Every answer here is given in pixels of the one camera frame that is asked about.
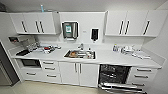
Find chrome faucet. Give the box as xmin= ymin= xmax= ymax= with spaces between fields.
xmin=77 ymin=43 xmax=85 ymax=52

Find white mug with red print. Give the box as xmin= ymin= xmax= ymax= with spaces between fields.
xmin=84 ymin=50 xmax=93 ymax=59

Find orange bowl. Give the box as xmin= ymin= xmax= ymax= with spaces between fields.
xmin=69 ymin=50 xmax=78 ymax=57

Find steel sink basin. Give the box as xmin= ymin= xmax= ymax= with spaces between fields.
xmin=63 ymin=49 xmax=98 ymax=61

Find steel paper towel dispenser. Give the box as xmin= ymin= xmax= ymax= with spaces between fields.
xmin=61 ymin=21 xmax=80 ymax=41

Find white two-door sink cabinet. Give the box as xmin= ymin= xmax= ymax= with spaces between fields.
xmin=58 ymin=61 xmax=101 ymax=88

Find blue dish soap bottle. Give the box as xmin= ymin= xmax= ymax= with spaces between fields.
xmin=113 ymin=44 xmax=118 ymax=53

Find small white bottle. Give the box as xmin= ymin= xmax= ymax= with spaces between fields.
xmin=117 ymin=45 xmax=122 ymax=53

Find white drawer unit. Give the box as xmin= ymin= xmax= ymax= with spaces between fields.
xmin=126 ymin=66 xmax=158 ymax=89
xmin=39 ymin=59 xmax=63 ymax=84

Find teal bottle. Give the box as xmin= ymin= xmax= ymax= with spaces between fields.
xmin=40 ymin=4 xmax=45 ymax=14

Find black built-in microwave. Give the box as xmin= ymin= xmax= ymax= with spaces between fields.
xmin=16 ymin=58 xmax=43 ymax=69

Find white drawer under microwave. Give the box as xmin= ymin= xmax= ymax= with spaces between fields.
xmin=19 ymin=67 xmax=44 ymax=82

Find stainless steel refrigerator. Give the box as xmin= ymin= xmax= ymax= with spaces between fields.
xmin=0 ymin=43 xmax=20 ymax=87

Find black wall soap dispenser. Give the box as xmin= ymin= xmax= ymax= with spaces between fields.
xmin=90 ymin=27 xmax=100 ymax=43

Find wire dishwasher rack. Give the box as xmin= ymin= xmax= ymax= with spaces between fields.
xmin=99 ymin=66 xmax=129 ymax=88

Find white wall cabinet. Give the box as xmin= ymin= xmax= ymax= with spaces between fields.
xmin=104 ymin=9 xmax=168 ymax=38
xmin=9 ymin=12 xmax=62 ymax=36

